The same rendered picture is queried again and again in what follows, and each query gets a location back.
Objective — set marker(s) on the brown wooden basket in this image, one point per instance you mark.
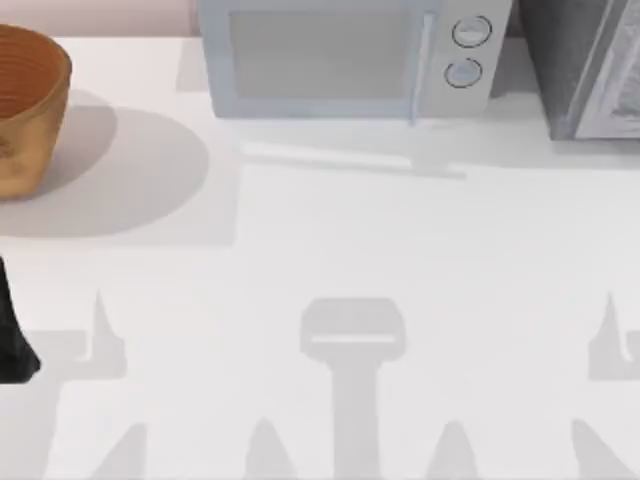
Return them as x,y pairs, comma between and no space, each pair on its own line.
30,125

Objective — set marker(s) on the microwave door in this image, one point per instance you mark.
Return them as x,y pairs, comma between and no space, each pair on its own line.
320,55

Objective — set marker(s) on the pale microwave oven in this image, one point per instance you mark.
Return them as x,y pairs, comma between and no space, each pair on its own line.
470,95

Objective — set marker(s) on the microwave knob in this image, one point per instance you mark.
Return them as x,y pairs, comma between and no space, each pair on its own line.
471,31
463,73

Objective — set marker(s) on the grey cabinet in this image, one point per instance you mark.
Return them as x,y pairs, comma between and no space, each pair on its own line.
575,65

